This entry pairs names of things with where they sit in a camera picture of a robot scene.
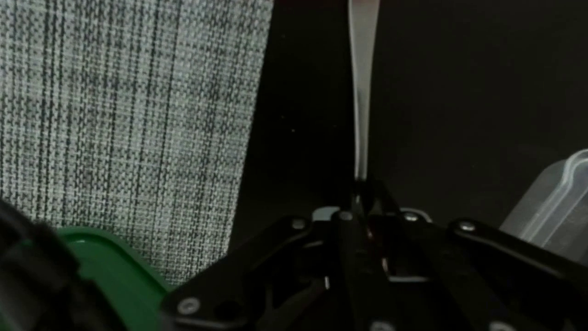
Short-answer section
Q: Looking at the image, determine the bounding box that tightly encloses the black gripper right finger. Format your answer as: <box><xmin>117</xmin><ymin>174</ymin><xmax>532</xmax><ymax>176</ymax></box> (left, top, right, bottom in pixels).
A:
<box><xmin>365</xmin><ymin>180</ymin><xmax>588</xmax><ymax>331</ymax></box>

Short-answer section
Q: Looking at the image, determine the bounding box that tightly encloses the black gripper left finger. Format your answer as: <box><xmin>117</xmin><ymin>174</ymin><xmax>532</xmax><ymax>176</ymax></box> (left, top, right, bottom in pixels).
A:
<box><xmin>161</xmin><ymin>180</ymin><xmax>393</xmax><ymax>331</ymax></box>

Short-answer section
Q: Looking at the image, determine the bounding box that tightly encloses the silver metal spoon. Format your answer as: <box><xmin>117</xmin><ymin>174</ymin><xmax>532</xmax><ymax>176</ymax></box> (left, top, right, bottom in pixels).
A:
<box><xmin>310</xmin><ymin>0</ymin><xmax>433</xmax><ymax>226</ymax></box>

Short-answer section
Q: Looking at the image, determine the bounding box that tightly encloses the clear plastic container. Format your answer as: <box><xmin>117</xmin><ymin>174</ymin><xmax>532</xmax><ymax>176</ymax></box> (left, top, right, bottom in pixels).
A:
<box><xmin>497</xmin><ymin>147</ymin><xmax>588</xmax><ymax>264</ymax></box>

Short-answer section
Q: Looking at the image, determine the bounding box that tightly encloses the grey woven placemat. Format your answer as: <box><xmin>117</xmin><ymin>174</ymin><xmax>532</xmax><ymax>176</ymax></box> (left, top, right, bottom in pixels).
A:
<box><xmin>0</xmin><ymin>0</ymin><xmax>275</xmax><ymax>290</ymax></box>

